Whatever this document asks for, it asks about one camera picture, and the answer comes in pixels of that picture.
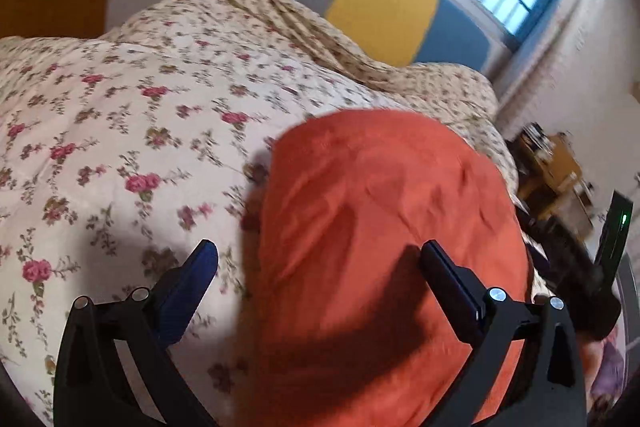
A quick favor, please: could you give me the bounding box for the pink cloth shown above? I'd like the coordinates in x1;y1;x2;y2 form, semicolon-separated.
582;336;628;414

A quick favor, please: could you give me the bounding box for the wooden nightstand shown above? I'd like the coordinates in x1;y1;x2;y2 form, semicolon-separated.
515;124;593;233

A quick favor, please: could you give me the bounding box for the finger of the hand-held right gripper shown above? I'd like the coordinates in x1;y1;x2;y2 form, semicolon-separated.
517;207;557;258

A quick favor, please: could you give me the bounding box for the cream quilt with rose print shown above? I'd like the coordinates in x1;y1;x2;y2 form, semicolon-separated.
0;0;391;425

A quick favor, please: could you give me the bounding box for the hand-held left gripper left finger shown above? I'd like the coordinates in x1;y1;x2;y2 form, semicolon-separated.
52;239;220;427

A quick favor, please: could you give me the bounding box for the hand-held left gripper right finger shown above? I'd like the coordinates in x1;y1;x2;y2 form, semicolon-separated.
419;240;587;427

